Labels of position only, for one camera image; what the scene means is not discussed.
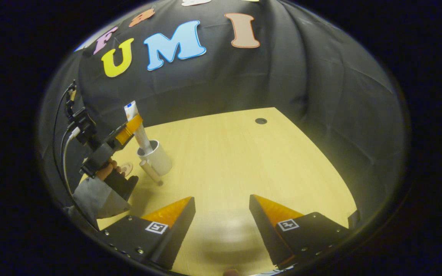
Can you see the black backdrop cloth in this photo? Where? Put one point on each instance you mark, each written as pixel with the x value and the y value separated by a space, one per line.
pixel 301 76

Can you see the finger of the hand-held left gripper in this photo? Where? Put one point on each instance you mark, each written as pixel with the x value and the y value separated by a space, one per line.
pixel 132 126

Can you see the white cup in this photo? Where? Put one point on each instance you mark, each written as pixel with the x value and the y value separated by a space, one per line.
pixel 159 161

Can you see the light wooden desktop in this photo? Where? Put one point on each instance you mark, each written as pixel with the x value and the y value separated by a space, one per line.
pixel 244 172

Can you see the white toothpaste tube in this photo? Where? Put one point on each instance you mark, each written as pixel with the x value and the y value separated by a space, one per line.
pixel 141 134

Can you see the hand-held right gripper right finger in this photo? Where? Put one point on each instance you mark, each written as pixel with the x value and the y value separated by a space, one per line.
pixel 267 234

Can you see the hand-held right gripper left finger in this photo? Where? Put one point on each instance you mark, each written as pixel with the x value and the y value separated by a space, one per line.
pixel 178 230

